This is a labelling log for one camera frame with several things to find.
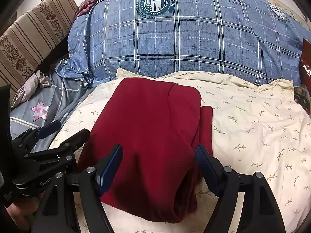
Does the red sweater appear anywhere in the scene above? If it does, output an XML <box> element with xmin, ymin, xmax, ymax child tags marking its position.
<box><xmin>78</xmin><ymin>78</ymin><xmax>213</xmax><ymax>223</ymax></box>

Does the person's left hand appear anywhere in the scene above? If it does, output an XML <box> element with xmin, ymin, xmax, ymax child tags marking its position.
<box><xmin>6</xmin><ymin>192</ymin><xmax>45</xmax><ymax>231</ymax></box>

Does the grey striped pillow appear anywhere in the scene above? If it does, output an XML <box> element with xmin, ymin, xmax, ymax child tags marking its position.
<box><xmin>10</xmin><ymin>59</ymin><xmax>93</xmax><ymax>139</ymax></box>

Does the grey crumpled small cloth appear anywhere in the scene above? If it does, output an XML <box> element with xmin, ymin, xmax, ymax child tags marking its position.
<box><xmin>11</xmin><ymin>70</ymin><xmax>52</xmax><ymax>108</ymax></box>

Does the cream floral bedsheet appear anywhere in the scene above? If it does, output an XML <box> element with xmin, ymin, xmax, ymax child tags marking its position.
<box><xmin>49</xmin><ymin>68</ymin><xmax>310</xmax><ymax>232</ymax></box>

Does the striped brown floral cushion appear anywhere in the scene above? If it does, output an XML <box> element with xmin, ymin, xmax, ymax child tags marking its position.
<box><xmin>1</xmin><ymin>0</ymin><xmax>78</xmax><ymax>99</ymax></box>

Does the clutter of bottles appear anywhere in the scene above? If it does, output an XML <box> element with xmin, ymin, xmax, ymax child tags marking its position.
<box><xmin>294</xmin><ymin>85</ymin><xmax>310</xmax><ymax>115</ymax></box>

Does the red shiny plastic bag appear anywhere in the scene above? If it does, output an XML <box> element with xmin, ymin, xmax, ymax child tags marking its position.
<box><xmin>299</xmin><ymin>39</ymin><xmax>311</xmax><ymax>94</ymax></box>

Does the blue plaid duvet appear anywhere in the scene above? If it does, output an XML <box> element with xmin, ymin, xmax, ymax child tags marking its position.
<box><xmin>55</xmin><ymin>0</ymin><xmax>310</xmax><ymax>87</ymax></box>

